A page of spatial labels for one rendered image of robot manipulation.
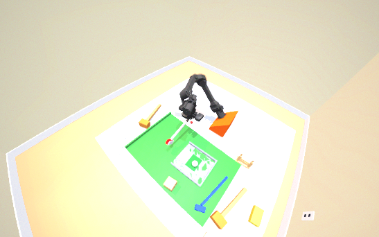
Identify blue putter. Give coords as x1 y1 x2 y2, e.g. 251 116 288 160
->
194 177 228 213

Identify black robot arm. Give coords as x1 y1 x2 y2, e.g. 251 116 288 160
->
179 73 226 119

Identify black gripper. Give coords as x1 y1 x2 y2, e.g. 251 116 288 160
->
179 104 204 122

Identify green flat mat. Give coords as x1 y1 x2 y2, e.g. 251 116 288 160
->
126 114 241 227

